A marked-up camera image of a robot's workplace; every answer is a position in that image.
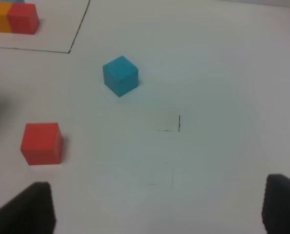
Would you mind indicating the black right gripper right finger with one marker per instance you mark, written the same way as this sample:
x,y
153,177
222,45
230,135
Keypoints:
x,y
276,204

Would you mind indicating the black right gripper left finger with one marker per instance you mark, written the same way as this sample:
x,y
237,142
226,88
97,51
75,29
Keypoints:
x,y
29,212

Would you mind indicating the red template block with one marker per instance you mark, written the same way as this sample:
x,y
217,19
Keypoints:
x,y
23,18

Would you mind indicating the blue template block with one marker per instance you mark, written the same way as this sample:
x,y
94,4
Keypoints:
x,y
13,1

